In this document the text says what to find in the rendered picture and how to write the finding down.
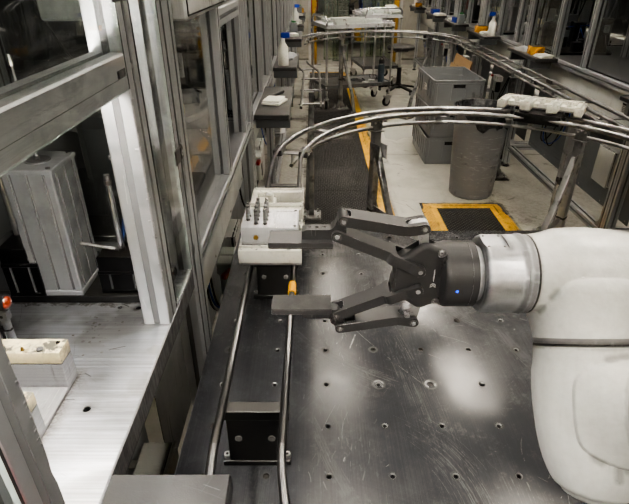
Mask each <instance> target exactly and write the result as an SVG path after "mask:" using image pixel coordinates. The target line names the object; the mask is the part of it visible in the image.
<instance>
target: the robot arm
mask: <svg viewBox="0 0 629 504"><path fill-rule="evenodd" d="M356 229H359V230H365V231H371V232H378V233H384V234H391V235H397V236H405V237H410V238H412V239H414V240H417V241H415V242H413V243H412V244H410V245H408V246H407V247H403V246H401V245H398V244H396V243H393V242H386V241H384V240H381V239H378V238H376V237H373V236H371V235H368V234H366V233H363V232H361V231H358V230H356ZM430 230H431V228H430V225H429V223H428V221H427V218H426V217H425V216H424V215H417V216H411V217H400V216H394V215H387V214H381V213H375V212H369V211H362V210H356V209H350V208H344V207H342V208H340V209H338V211H337V216H336V218H335V220H333V221H332V222H331V224H316V225H315V224H306V225H303V226H302V230H271V231H270V232H269V238H268V249H333V241H335V242H337V243H340V244H343V245H345V246H348V247H350V248H353V249H355V250H358V251H361V252H363V253H366V254H368V255H371V256H373V257H376V258H379V259H381V260H384V261H386V262H387V263H388V264H389V265H391V267H392V270H391V272H390V275H389V279H388V280H385V281H383V282H382V283H381V284H380V285H377V286H375V287H372V288H369V289H366V290H363V291H361V292H358V293H355V294H352V295H349V296H347V297H344V298H341V299H338V300H335V301H333V302H331V295H273V298H272V307H271V314H272V315H303V317H304V318H327V319H330V322H331V324H333V325H334V326H335V330H336V332H338V333H345V332H352V331H359V330H367V329H374V328H381V327H389V326H396V325H401V326H408V327H416V326H417V325H418V324H419V321H418V318H417V316H418V313H419V310H420V307H424V306H426V305H428V304H437V305H441V306H473V308H474V309H475V310H476V311H478V312H480V313H515V314H521V313H526V315H527V318H528V321H529V325H530V329H531V334H532V343H533V358H532V366H531V393H532V405H533V413H534V421H535V427H536V433H537V438H538V442H539V446H540V450H541V453H542V457H543V459H544V462H545V464H546V467H547V469H548V471H549V473H550V474H551V476H552V478H553V479H554V481H555V482H556V483H558V484H559V485H560V486H561V488H562V489H563V490H564V491H565V492H566V493H567V494H569V495H571V496H572V497H574V498H576V499H578V500H580V501H582V502H585V503H587V504H628V503H629V232H625V231H619V230H611V229H601V228H587V227H565V228H553V229H547V230H544V231H541V232H537V233H532V234H520V233H513V234H479V235H477V236H475V237H474V238H473V239H472V241H471V240H442V241H440V242H436V241H433V240H431V239H429V232H430ZM391 290H392V291H393V293H392V292H391ZM403 300H406V301H407V302H409V304H406V303H403V304H402V306H386V307H379V308H375V307H378V306H381V305H384V304H389V305H391V304H395V303H397V302H400V301H403Z"/></svg>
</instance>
